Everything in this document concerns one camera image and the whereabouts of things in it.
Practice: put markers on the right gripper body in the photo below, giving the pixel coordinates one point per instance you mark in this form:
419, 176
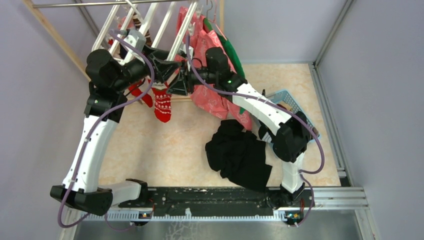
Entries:
208, 78

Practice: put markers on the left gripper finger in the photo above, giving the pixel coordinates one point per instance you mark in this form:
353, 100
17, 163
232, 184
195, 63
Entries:
163, 69
155, 53

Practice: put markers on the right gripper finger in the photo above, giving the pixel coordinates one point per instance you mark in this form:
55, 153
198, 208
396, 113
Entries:
181, 84
185, 70

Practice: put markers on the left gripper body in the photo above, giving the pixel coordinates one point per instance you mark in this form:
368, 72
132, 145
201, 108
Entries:
133, 71

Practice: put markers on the red patterned sock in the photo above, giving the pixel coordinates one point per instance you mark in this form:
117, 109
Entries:
162, 102

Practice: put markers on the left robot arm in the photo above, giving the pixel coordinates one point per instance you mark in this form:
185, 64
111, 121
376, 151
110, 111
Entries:
80, 188

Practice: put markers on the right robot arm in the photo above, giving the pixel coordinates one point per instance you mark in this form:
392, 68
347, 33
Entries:
289, 133

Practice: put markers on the green garment on hanger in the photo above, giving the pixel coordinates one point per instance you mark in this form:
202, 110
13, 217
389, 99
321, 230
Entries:
209, 100

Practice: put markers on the white plastic sock hanger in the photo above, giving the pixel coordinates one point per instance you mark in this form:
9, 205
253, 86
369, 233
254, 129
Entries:
167, 22

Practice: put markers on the red sock rear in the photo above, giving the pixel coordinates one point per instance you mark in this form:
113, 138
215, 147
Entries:
135, 91

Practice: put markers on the brown striped sock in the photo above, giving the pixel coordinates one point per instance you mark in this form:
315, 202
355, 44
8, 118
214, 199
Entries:
137, 23

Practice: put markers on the light blue plastic basket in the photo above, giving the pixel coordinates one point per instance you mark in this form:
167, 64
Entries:
287, 101

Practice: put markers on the black cloth pile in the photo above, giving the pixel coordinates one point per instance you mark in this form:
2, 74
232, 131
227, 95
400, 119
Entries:
237, 155

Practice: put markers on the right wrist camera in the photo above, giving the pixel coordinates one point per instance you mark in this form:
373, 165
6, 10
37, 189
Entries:
182, 53

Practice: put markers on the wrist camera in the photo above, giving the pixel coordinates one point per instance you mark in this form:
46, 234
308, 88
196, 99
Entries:
182, 53
136, 39

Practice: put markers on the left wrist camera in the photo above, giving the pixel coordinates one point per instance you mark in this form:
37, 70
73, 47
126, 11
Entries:
136, 39

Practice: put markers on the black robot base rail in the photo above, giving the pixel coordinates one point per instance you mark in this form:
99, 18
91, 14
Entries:
234, 204

